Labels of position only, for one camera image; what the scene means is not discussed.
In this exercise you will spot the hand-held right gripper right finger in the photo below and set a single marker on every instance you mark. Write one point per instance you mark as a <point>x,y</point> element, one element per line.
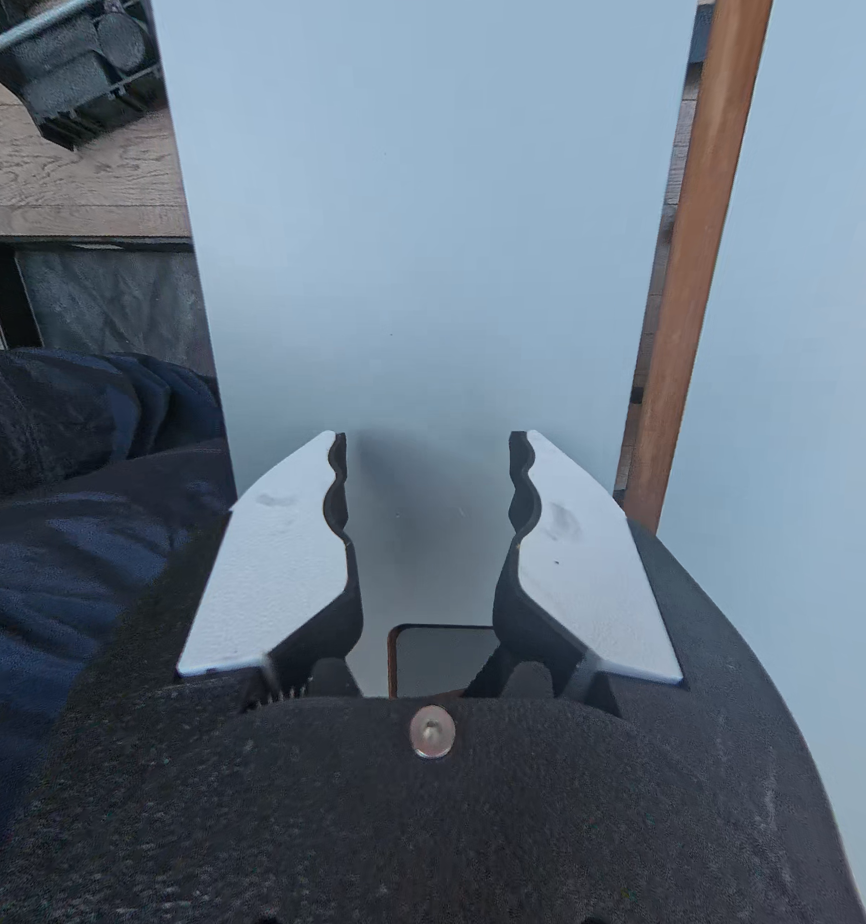
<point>591,585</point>

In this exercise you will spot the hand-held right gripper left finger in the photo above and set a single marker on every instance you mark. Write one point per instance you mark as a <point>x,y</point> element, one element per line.
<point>274,570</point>

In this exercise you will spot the white desk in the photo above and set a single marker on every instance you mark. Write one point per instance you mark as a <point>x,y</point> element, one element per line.
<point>433,216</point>

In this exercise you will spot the black-framed flat panel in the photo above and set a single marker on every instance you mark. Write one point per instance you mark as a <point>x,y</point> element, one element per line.
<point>440,660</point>

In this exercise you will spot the person's right leg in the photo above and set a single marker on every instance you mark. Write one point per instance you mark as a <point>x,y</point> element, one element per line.
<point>57,577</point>

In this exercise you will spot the person's leg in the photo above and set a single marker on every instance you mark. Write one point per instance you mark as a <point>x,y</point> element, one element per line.
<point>57,577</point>
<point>57,411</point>

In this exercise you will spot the person's left leg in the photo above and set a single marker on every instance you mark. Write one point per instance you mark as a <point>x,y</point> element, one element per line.
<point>57,411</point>

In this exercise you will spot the black tablet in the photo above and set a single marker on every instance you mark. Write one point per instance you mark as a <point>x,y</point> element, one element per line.
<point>108,303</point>

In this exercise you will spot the white side panel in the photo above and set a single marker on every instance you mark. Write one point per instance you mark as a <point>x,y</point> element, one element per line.
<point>808,325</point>

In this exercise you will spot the brown wooden bar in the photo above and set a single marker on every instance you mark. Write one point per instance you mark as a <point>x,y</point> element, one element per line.
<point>700,252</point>

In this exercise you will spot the black plastic footrest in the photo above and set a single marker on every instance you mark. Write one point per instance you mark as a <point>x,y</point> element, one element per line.
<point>64,65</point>

